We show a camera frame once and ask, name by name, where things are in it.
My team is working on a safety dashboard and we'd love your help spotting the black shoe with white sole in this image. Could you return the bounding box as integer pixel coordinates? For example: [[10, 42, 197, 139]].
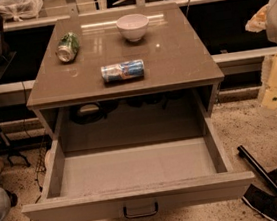
[[242, 184, 277, 221]]

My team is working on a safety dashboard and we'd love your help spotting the open grey top drawer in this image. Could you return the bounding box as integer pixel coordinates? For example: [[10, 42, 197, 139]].
[[9, 83, 258, 221]]

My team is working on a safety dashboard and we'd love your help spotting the white plastic bag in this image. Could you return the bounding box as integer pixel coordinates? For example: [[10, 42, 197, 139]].
[[0, 0, 43, 22]]

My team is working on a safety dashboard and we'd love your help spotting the black metal drawer handle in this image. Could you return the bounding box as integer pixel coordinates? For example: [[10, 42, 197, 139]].
[[122, 202, 159, 219]]

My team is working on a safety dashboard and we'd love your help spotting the white ceramic bowl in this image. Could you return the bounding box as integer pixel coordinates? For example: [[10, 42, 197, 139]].
[[116, 14, 149, 42]]

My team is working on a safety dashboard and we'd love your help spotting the black chair base leg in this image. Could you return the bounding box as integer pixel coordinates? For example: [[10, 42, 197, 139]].
[[237, 145, 277, 194]]

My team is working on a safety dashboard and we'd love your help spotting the grey cabinet with glossy top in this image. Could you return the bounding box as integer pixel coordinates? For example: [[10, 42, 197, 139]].
[[28, 4, 223, 138]]

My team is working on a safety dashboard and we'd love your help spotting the blue silver redbull can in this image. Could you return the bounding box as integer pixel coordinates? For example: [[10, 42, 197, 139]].
[[100, 59, 145, 83]]

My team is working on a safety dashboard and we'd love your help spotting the green soda can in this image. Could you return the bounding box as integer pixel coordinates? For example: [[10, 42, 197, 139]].
[[56, 31, 80, 63]]

